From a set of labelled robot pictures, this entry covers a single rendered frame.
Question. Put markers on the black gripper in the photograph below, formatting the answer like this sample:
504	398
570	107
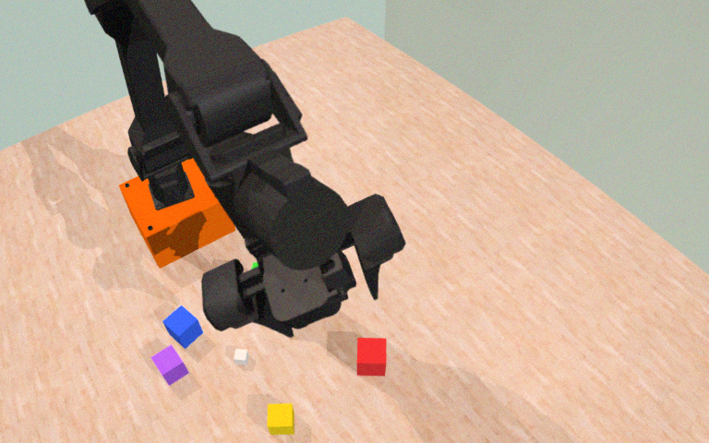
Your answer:
233	299

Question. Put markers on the red block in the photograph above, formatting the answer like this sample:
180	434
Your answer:
371	357

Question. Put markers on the blue block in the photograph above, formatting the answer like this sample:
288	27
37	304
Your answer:
183	326

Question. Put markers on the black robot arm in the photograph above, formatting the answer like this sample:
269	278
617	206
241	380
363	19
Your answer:
218	87

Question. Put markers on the yellow block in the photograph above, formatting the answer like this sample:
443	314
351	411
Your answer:
281	419

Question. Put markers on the purple block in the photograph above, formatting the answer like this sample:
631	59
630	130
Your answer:
170	365

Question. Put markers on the small white block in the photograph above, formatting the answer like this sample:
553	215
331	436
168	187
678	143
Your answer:
241	356

